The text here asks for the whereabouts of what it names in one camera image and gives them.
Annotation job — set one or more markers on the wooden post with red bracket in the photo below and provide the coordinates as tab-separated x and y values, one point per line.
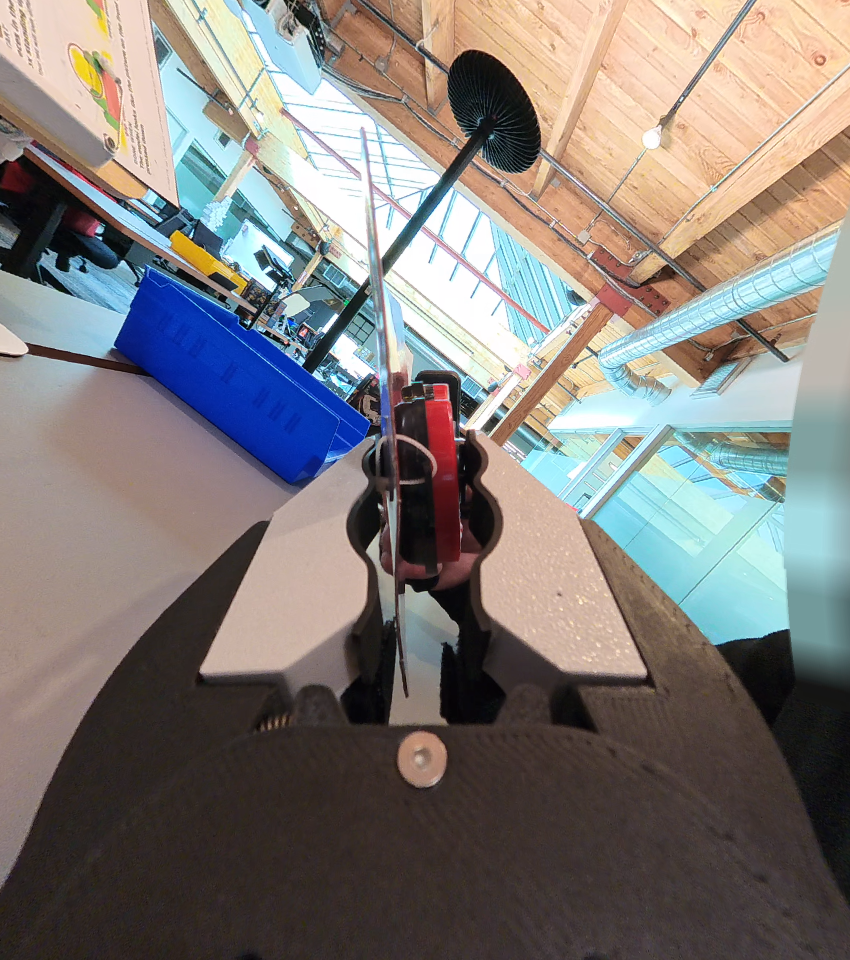
552	360

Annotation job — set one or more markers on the person's right hand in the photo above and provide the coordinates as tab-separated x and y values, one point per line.
447	574

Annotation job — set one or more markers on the hanging light bulb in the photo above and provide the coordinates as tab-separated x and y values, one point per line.
652	137

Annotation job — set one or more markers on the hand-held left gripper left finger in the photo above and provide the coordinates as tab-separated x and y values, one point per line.
297	592

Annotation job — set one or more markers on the red carded toy package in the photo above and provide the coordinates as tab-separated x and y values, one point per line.
440	480

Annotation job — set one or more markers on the black pole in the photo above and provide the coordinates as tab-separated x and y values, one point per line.
425	217

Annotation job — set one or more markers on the yellow plastic bin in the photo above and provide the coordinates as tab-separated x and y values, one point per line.
204	259

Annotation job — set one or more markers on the person's black jacket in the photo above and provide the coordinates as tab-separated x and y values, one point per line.
845	787

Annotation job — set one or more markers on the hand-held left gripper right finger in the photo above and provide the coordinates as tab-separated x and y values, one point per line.
560	592

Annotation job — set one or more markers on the black office chair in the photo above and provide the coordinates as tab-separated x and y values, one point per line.
87	247

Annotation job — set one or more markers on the printed cardboard box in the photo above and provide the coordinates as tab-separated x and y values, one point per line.
80	67

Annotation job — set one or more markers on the silver corrugated air duct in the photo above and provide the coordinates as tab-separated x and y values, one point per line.
732	300

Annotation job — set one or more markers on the white ceiling unit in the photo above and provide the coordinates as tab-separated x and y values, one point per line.
286	45

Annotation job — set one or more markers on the blue plastic bin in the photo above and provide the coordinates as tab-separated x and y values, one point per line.
230	367

